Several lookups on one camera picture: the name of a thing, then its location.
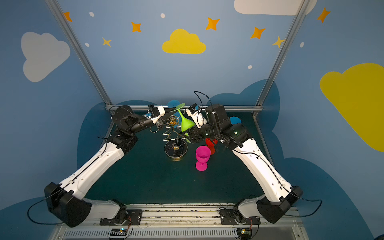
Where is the blue wine glass back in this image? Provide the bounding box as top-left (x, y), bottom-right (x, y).
top-left (167, 100), bottom-right (181, 108)

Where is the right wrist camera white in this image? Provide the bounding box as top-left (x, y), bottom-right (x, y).
top-left (186, 104), bottom-right (207, 128)

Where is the circuit board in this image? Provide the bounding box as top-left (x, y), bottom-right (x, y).
top-left (109, 228), bottom-right (128, 239)
top-left (236, 228), bottom-right (252, 240)

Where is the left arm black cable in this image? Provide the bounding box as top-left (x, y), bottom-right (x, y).
top-left (26, 194), bottom-right (64, 226)

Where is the red wine glass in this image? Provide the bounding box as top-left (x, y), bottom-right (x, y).
top-left (205, 138), bottom-right (218, 155)

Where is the pink wine glass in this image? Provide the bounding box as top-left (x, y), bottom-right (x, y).
top-left (196, 146), bottom-right (211, 172)

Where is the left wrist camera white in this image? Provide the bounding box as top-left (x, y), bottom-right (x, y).
top-left (144, 105), bottom-right (165, 121)

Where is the blue wine glass front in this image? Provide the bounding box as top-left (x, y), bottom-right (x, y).
top-left (230, 117), bottom-right (242, 125)

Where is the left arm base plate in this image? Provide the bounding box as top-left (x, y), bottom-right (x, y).
top-left (100, 209), bottom-right (143, 226)

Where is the aluminium frame left post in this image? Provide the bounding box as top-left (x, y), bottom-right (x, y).
top-left (45, 0), bottom-right (113, 105)

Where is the aluminium frame right post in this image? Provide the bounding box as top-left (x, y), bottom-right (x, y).
top-left (256, 0), bottom-right (311, 106)

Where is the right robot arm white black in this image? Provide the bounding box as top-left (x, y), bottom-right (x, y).
top-left (182, 104), bottom-right (303, 224)

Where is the right circuit board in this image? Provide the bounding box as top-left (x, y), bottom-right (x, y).
top-left (236, 228), bottom-right (252, 240)

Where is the gold wire wine glass rack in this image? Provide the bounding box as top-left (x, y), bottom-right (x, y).
top-left (162, 115), bottom-right (188, 161)

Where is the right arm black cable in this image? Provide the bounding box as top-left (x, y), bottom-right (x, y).
top-left (193, 90), bottom-right (324, 218)

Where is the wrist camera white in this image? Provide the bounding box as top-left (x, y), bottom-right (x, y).
top-left (144, 105), bottom-right (165, 121)
top-left (186, 104), bottom-right (207, 128)

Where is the green wine glass back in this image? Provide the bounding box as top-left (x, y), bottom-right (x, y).
top-left (176, 103), bottom-right (196, 135)

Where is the blue wine glass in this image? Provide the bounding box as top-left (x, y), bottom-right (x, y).
top-left (230, 117), bottom-right (242, 125)
top-left (167, 100), bottom-right (181, 108)

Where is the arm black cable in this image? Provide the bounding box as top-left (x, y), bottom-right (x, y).
top-left (26, 194), bottom-right (64, 226)
top-left (193, 90), bottom-right (324, 218)

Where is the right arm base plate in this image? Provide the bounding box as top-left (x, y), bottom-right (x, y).
top-left (218, 208), bottom-right (261, 226)

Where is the aluminium frame post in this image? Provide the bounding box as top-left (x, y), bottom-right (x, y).
top-left (45, 0), bottom-right (113, 105)
top-left (256, 0), bottom-right (311, 106)

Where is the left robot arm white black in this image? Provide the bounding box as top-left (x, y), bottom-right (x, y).
top-left (44, 105), bottom-right (182, 228)

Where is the left circuit board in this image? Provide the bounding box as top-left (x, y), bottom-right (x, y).
top-left (109, 228), bottom-right (128, 239)

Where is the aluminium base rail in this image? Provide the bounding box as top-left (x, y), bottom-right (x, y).
top-left (50, 203), bottom-right (309, 240)

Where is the aluminium frame back bar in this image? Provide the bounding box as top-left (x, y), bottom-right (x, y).
top-left (105, 105), bottom-right (264, 112)

